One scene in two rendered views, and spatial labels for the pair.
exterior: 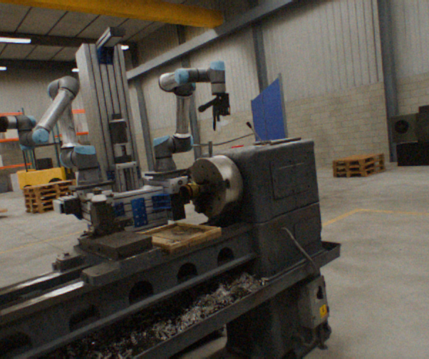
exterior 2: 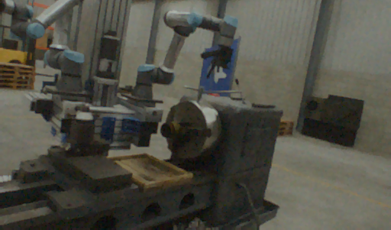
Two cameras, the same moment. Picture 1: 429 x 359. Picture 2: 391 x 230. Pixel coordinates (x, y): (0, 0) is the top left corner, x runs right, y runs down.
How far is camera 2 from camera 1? 0.41 m
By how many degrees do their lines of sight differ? 9
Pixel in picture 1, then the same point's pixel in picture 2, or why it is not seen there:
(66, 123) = (63, 24)
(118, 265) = (93, 199)
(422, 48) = (341, 52)
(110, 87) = (114, 4)
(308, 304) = not seen: outside the picture
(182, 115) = (174, 52)
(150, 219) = (116, 138)
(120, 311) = not seen: outside the picture
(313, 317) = not seen: outside the picture
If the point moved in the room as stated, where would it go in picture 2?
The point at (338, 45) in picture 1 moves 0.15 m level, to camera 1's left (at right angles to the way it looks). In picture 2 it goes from (282, 27) to (279, 27)
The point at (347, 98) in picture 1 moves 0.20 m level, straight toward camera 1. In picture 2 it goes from (277, 70) to (278, 70)
